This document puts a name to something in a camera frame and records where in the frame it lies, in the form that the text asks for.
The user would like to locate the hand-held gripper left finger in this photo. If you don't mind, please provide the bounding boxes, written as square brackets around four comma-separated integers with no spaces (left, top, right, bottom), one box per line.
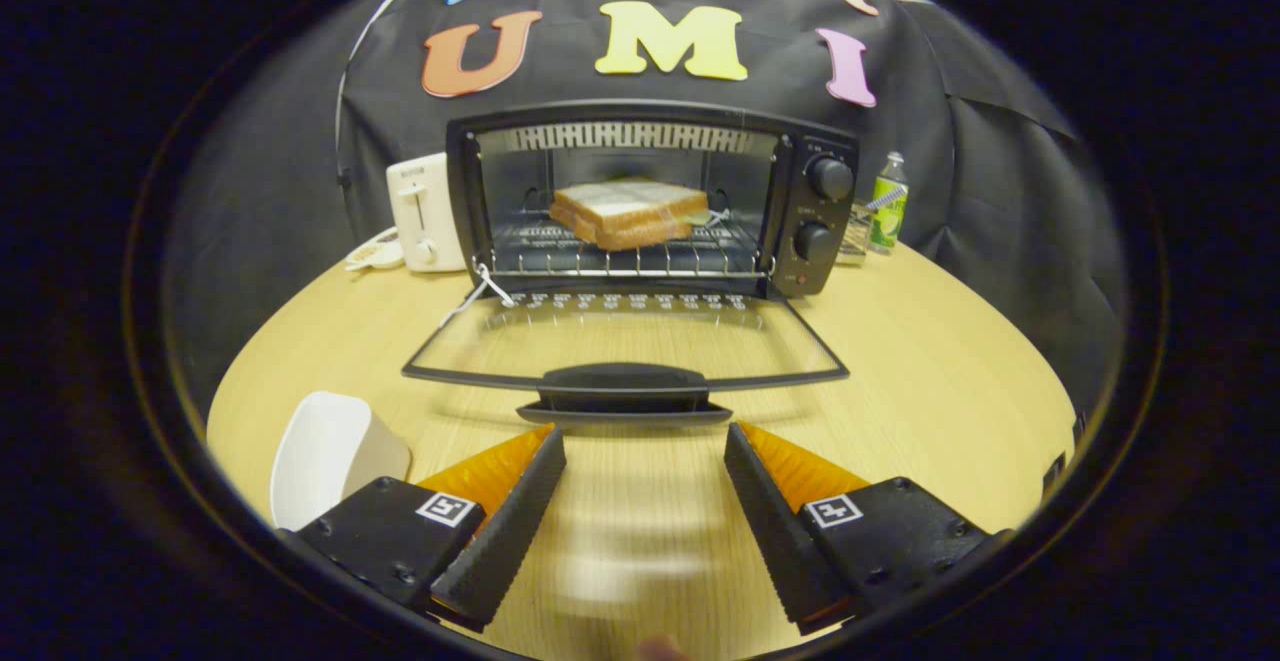
[290,423,568,632]

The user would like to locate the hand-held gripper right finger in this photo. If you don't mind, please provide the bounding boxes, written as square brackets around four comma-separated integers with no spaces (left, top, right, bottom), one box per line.
[723,421,1011,635]

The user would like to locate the black toaster oven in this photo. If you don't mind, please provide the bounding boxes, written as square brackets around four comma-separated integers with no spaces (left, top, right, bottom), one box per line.
[402,99,861,430]

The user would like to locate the toast sandwich with lettuce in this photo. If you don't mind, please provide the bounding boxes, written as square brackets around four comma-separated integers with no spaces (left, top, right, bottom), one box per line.
[548,178,711,252]

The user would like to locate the white pop-up toaster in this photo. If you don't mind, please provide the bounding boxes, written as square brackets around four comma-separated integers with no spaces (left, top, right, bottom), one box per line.
[386,151,467,274]

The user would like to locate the white plastic tray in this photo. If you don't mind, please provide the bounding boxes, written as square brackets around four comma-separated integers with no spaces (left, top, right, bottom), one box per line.
[270,391,413,532]

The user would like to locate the small white dish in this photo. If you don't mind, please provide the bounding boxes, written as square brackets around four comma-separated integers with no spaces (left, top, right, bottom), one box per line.
[345,226,405,272]

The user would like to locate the green drink bottle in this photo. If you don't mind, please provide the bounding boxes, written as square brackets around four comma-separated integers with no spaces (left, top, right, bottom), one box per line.
[868,151,910,256]

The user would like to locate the black backdrop cloth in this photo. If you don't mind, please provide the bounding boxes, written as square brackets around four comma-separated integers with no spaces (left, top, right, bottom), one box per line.
[165,0,1131,412]

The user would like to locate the white string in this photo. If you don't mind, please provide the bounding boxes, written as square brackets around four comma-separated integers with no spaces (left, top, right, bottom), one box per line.
[438,261,517,330]

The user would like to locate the metal wire basket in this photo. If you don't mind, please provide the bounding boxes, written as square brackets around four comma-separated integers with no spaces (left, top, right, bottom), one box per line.
[838,203,881,266]

